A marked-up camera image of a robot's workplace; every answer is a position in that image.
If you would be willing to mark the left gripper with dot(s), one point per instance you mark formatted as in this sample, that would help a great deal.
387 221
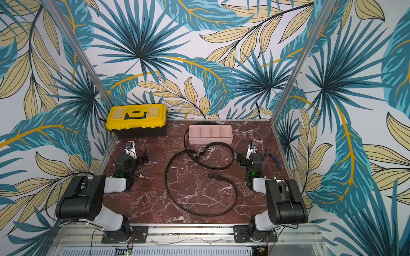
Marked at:
139 159

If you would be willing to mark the yellow black toolbox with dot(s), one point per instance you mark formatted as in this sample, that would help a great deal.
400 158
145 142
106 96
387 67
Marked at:
138 121

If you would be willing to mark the pink divided storage tray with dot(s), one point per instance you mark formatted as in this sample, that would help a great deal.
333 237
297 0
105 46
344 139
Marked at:
207 134

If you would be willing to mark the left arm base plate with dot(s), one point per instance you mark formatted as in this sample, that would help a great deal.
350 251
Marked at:
132 234

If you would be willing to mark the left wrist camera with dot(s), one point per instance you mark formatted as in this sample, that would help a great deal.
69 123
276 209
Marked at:
130 149

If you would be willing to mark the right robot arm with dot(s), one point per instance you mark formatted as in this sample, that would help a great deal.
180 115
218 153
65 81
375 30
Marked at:
284 201

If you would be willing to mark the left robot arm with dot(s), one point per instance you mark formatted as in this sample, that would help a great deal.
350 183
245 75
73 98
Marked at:
83 198

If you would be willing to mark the blue handled pliers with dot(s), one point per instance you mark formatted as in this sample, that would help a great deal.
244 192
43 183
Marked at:
267 155

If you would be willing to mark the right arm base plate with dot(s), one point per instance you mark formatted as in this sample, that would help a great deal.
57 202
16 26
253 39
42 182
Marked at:
248 233

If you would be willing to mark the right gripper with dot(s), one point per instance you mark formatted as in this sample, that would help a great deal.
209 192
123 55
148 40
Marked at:
245 159

